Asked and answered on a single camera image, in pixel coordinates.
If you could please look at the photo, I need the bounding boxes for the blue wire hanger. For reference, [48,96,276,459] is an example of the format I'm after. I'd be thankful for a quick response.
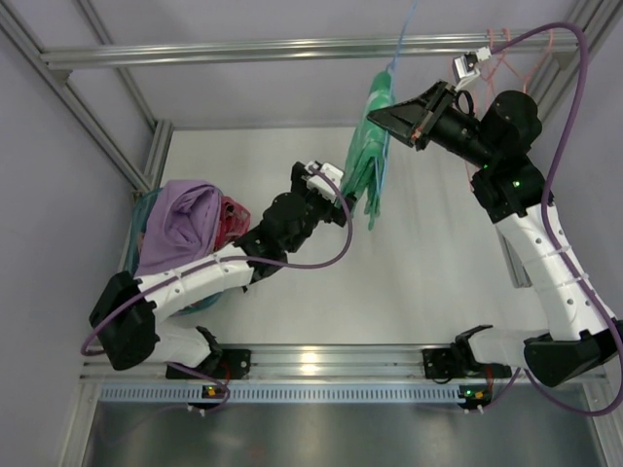
[375,0,420,196]

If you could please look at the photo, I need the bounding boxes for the green white patterned trousers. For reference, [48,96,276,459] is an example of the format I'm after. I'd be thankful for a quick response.
[341,68,395,231]

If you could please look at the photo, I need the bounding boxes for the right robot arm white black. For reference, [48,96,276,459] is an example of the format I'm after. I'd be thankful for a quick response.
[367,81,622,387]

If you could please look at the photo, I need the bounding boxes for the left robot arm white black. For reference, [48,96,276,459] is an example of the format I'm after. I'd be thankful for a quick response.
[90,161,355,378]

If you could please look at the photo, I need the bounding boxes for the pink red garment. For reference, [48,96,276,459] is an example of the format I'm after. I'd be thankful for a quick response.
[212,196,251,251]

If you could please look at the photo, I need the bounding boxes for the purple garment in basket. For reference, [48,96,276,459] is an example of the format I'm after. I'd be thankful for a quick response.
[135,180,222,276]

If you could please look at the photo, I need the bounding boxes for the teal laundry basket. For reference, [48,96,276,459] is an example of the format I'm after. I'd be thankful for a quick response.
[122,188,221,316]

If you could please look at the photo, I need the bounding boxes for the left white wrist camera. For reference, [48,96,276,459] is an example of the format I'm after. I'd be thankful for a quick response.
[303,162,344,202]

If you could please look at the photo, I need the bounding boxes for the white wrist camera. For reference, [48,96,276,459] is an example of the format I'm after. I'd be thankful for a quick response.
[452,46,492,90]
[303,162,344,202]

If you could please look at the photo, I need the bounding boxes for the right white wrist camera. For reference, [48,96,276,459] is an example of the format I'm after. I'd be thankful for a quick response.
[452,46,492,90]

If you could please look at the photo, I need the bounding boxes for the pink wire hanger middle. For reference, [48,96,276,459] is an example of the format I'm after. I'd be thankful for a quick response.
[484,28,524,85]

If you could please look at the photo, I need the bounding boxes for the pink wire hanger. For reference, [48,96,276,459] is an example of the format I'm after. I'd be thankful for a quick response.
[518,30,554,92]
[455,40,491,194]
[484,28,524,85]

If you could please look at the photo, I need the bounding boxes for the pink wire hanger left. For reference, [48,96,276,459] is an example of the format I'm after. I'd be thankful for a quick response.
[455,40,491,194]

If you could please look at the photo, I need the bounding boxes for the pink wire hanger right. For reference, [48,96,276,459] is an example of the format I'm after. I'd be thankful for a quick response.
[518,30,554,92]

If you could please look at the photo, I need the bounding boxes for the aluminium hanging rail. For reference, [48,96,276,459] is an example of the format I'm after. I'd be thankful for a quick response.
[39,27,585,69]

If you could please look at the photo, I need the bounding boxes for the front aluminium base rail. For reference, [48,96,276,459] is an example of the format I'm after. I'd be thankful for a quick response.
[80,342,607,385]

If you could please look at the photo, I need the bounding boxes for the slotted grey cable duct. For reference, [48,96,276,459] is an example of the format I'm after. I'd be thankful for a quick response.
[99,383,490,404]

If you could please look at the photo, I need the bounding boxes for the left aluminium frame posts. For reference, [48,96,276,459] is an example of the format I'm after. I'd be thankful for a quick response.
[1,1,174,194]

